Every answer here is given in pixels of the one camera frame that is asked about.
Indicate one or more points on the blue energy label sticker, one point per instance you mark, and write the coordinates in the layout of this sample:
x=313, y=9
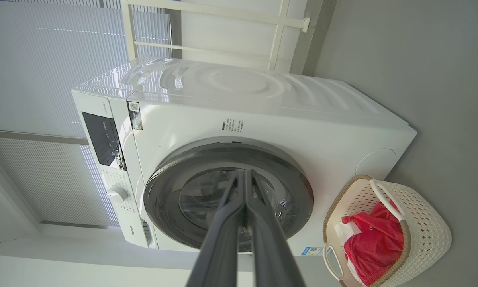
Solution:
x=314, y=251

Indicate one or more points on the white front-load washing machine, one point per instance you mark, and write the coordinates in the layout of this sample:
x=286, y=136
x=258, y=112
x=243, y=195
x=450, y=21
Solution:
x=302, y=131

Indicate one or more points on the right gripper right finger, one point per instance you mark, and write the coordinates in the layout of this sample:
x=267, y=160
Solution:
x=275, y=259

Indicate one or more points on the QR code sticker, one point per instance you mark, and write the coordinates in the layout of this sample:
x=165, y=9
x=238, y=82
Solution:
x=135, y=115

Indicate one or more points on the white washer dial knob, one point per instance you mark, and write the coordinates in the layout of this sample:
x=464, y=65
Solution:
x=117, y=194

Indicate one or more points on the black washer control display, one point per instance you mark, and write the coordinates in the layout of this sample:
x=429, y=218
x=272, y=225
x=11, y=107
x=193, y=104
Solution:
x=103, y=139

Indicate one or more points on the round white filter cover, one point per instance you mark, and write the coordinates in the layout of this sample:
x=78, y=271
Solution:
x=376, y=162

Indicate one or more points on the white window blinds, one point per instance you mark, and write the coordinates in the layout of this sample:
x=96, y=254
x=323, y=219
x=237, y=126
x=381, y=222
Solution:
x=44, y=79

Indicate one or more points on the red garment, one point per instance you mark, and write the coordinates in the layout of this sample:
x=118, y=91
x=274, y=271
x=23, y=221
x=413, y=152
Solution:
x=374, y=247

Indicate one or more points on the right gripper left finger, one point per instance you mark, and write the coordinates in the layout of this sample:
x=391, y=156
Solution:
x=219, y=259

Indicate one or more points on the dark grey round washer door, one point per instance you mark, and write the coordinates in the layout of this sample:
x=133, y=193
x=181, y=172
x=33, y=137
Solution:
x=167, y=191

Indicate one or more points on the white metal rack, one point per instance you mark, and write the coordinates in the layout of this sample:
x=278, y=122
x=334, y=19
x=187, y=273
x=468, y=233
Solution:
x=279, y=36

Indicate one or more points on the printed text notice sticker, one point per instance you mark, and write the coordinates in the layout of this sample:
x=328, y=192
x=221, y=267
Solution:
x=233, y=125

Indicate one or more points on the white garment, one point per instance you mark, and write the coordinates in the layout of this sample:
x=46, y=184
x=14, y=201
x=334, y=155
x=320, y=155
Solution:
x=346, y=233

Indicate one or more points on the cream perforated laundry basket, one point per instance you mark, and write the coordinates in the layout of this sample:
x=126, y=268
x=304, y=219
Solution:
x=426, y=231

